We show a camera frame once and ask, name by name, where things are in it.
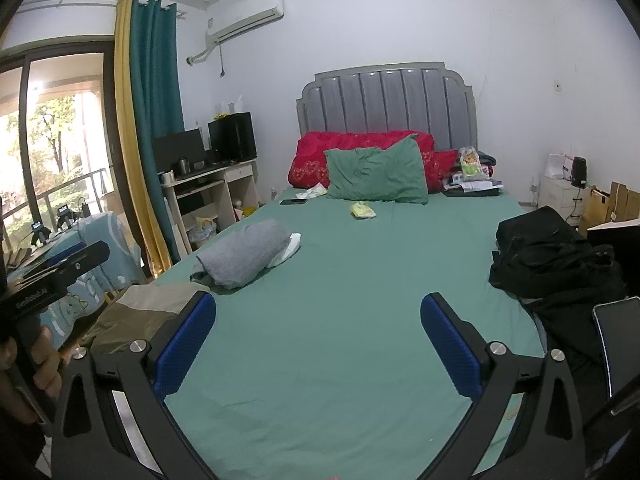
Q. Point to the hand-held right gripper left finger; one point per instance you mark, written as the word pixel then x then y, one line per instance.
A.
pixel 185 345

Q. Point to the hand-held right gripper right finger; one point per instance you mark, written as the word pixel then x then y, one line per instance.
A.
pixel 450 350

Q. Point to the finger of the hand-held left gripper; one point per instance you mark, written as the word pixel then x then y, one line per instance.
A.
pixel 85 257

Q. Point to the olive green jacket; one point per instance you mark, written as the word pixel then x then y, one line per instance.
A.
pixel 145 315

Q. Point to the person's left forearm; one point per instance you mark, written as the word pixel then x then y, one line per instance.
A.
pixel 20 447

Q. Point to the pile of black clothes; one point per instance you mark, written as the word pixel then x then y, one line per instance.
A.
pixel 550 260

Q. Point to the person's left hand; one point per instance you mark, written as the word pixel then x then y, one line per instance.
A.
pixel 47 370

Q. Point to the blue printed cloth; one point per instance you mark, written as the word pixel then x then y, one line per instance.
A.
pixel 95 280

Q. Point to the grey folded sweater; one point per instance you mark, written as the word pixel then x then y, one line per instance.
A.
pixel 240 255

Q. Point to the white mug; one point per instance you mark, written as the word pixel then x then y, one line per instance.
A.
pixel 167 177

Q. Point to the clear plastic bag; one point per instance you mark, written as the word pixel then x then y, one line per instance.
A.
pixel 202 230

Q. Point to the glass balcony door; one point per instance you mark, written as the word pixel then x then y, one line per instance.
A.
pixel 55 135

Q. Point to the yellow curtain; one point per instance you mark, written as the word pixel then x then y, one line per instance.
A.
pixel 127 135

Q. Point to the metal cup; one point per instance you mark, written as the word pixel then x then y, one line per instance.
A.
pixel 183 165

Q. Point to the white folded cloth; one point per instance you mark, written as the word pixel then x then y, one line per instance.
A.
pixel 285 252

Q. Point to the black computer monitor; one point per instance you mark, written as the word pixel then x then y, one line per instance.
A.
pixel 180 150

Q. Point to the beige computer desk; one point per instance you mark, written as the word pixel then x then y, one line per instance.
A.
pixel 215 195

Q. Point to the teal curtain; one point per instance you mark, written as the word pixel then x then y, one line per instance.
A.
pixel 152 110

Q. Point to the small yellow cloth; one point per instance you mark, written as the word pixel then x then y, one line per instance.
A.
pixel 362 210

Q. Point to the black silver-edged case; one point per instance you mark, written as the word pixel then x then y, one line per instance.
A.
pixel 620 340

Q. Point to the small red pillow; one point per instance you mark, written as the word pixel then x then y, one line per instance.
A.
pixel 445 170

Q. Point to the black phone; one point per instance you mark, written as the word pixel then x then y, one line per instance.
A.
pixel 294 201

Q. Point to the white nightstand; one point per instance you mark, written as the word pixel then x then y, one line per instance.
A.
pixel 560 200

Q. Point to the green pillow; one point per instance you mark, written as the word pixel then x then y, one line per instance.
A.
pixel 380 175

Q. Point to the black computer tower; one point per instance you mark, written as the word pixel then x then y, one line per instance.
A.
pixel 232 137

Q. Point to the white crumpled paper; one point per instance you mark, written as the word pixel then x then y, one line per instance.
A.
pixel 311 192

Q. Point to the white box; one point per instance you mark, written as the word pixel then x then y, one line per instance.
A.
pixel 555 166

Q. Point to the cardboard boxes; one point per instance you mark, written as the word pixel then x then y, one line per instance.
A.
pixel 607 205

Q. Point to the black speaker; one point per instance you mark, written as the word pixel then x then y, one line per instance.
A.
pixel 579 172

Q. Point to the large red patterned pillow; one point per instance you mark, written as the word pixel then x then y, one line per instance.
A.
pixel 315 160

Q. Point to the grey padded headboard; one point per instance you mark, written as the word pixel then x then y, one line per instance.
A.
pixel 385 100

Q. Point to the white air conditioner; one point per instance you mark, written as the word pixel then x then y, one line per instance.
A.
pixel 245 15

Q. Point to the small camera on tripod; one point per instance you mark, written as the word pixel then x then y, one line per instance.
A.
pixel 39 232
pixel 66 215

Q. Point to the white curtain rail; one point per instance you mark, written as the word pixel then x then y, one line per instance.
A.
pixel 75 4

